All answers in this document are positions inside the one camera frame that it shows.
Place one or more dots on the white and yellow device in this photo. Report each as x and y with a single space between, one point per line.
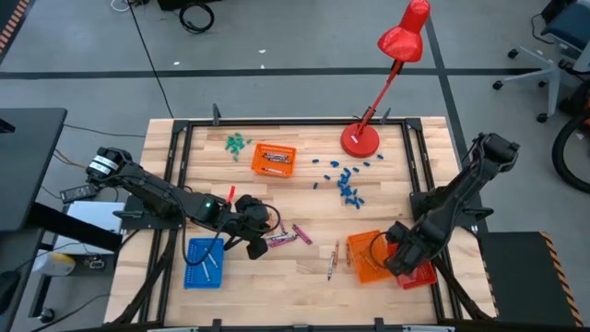
53 264

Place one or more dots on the red desk lamp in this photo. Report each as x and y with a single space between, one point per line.
359 140

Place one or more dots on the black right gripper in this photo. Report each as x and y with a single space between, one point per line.
415 246

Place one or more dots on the black desk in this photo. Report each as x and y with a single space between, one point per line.
27 161

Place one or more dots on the white-based blue office chair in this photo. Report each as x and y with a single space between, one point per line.
553 74

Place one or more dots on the purple crayon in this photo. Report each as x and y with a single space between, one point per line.
282 226
283 242
302 234

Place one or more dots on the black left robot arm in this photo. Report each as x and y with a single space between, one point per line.
156 191

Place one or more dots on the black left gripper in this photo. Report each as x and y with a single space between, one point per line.
251 216

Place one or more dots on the hazard-striped black floor mat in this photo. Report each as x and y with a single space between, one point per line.
11 23

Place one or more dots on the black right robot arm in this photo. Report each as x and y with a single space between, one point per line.
465 184

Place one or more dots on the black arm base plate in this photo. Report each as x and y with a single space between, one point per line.
477 213
138 223

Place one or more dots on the blue plastic basket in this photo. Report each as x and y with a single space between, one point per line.
216 276

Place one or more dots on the black power adapter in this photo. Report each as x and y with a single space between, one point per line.
80 193

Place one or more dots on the red plastic basket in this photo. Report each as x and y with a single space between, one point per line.
426 274

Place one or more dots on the orange plastic basket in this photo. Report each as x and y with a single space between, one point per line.
258 163
357 267

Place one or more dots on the hazard-edged black platform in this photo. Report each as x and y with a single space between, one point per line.
516 276

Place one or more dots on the red ribbon tag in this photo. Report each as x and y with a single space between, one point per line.
231 193

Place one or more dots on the black aluminium rig frame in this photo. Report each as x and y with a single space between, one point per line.
322 122

